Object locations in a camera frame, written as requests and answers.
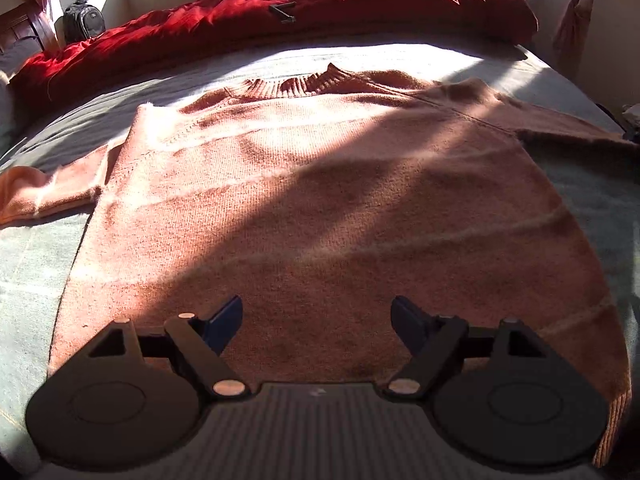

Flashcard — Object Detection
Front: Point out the bed with grey-green checked sheet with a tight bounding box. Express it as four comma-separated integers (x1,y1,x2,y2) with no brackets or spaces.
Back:
0,42,640,480

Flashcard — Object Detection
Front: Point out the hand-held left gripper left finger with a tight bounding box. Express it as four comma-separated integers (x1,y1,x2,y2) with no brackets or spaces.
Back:
87,295,249,403

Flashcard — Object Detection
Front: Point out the salmon knit sweater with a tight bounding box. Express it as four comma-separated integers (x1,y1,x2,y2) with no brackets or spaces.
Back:
0,62,638,468

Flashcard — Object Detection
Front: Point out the grey checked pillow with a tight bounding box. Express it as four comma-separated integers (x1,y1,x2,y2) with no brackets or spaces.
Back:
0,40,48,146

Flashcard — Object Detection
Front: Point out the red duvet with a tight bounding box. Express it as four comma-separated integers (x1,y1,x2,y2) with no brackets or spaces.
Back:
10,0,538,103

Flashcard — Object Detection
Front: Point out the grey backpack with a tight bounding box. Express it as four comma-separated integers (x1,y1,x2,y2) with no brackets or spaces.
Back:
62,0,107,46

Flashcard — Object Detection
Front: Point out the grey metal crank tool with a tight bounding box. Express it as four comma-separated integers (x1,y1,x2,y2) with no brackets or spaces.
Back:
267,2,297,25

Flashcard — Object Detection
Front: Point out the tied pink curtain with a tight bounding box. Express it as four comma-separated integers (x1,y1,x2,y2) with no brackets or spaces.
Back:
552,0,598,78

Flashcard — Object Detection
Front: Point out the wooden headboard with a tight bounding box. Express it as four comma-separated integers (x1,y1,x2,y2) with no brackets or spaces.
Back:
0,0,58,56

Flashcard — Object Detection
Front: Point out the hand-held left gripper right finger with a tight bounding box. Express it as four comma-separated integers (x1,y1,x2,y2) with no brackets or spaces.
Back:
382,295,549,403

